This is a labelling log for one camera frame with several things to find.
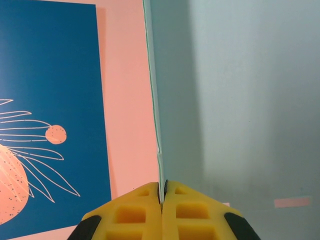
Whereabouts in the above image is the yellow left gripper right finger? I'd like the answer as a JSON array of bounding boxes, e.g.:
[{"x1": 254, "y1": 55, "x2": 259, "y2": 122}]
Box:
[{"x1": 161, "y1": 179, "x2": 261, "y2": 240}]

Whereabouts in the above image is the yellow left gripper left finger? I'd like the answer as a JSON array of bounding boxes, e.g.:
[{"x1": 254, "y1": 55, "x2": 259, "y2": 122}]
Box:
[{"x1": 70, "y1": 181, "x2": 163, "y2": 240}]

